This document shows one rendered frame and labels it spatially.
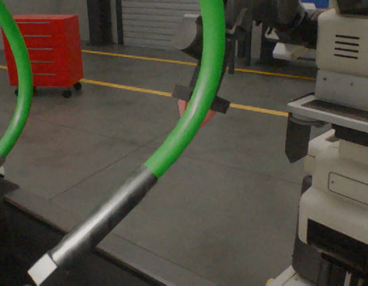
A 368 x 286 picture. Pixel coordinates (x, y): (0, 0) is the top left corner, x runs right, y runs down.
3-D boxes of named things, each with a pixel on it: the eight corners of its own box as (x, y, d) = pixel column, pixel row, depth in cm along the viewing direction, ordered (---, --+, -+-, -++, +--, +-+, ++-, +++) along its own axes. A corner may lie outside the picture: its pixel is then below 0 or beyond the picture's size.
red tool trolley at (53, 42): (11, 98, 452) (-2, 18, 419) (29, 87, 494) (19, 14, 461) (71, 99, 446) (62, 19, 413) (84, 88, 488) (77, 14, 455)
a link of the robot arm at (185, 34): (256, 13, 76) (221, 10, 82) (221, -16, 68) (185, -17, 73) (235, 73, 77) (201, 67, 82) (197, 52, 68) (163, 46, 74)
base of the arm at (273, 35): (325, 13, 92) (280, 10, 100) (313, -8, 86) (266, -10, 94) (310, 46, 91) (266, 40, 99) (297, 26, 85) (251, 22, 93)
